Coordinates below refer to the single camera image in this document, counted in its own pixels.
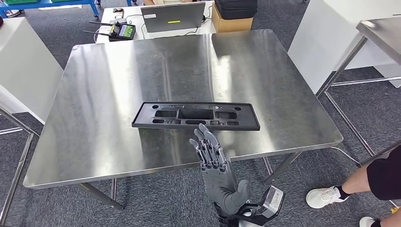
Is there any person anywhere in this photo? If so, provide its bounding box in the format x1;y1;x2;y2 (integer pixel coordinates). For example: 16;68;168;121
306;153;401;227

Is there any grey laptop with yellow sticker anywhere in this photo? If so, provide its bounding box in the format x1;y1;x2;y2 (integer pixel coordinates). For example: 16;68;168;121
140;1;207;34

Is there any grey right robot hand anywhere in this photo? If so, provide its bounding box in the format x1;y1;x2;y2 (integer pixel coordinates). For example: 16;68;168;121
189;123;251;217

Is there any blue metal trolley frame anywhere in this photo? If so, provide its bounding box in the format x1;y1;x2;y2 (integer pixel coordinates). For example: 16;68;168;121
0;0;100;19

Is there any white floor cable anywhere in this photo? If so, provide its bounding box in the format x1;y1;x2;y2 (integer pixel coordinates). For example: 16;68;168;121
330;146;362;166

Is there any black remote controller with screen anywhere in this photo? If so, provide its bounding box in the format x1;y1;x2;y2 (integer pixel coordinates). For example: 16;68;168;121
83;20;137;42

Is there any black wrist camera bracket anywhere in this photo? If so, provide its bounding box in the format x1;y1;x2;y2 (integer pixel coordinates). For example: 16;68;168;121
216;203;267;227

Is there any black hard case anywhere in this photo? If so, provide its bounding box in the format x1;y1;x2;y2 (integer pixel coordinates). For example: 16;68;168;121
214;0;258;20

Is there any brown cardboard box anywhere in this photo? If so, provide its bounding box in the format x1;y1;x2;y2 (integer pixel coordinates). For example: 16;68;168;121
211;3;254;34

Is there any black plastic plate with cutouts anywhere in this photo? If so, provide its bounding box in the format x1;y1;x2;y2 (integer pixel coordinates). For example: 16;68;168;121
131;101;261;131

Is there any white desk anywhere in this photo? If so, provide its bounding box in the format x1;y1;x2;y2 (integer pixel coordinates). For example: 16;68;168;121
95;1;217;44

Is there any white block cabinet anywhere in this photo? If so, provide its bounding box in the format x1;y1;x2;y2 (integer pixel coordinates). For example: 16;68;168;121
0;17;64;125
288;0;401;94

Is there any stainless steel table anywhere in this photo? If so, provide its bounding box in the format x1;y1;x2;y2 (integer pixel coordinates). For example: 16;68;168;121
0;106;41;226
315;17;401;165

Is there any grey workbench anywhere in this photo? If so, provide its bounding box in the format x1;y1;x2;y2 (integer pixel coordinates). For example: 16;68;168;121
23;29;344;211

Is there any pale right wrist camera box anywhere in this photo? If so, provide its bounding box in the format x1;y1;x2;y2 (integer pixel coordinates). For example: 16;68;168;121
261;185;286;219

